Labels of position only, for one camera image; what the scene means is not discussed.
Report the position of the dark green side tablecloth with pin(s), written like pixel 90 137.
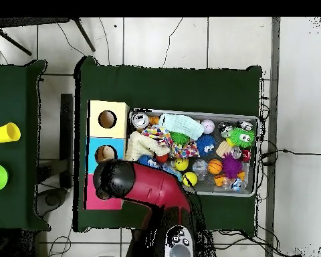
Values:
pixel 16 160

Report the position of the orange toy basketball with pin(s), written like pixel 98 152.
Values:
pixel 215 166

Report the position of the silver drink can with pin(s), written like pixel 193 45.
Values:
pixel 140 120

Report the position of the dark grey floor base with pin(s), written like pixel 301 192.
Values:
pixel 52 199

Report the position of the wooden box with three holes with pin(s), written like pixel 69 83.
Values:
pixel 96 131

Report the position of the purple spiky ball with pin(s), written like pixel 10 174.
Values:
pixel 232 166

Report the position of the mint green cloth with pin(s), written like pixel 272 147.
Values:
pixel 182 124

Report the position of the blue fuzzy toy with eyes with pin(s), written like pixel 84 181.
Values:
pixel 205 144
pixel 147 160

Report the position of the shallow silver mesh bin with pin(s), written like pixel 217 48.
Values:
pixel 224 191

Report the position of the green fuzzy toy with eyes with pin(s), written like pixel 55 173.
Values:
pixel 242 137

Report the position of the polka dot cloth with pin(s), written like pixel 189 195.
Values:
pixel 157 133

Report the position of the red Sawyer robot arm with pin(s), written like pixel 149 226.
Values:
pixel 155 187

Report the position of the black metal frame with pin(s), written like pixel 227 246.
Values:
pixel 29 21

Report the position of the cream knit cloth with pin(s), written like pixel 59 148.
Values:
pixel 140 146

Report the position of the yellow plastic object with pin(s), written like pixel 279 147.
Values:
pixel 5 133

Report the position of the black upright board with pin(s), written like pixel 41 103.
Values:
pixel 67 133

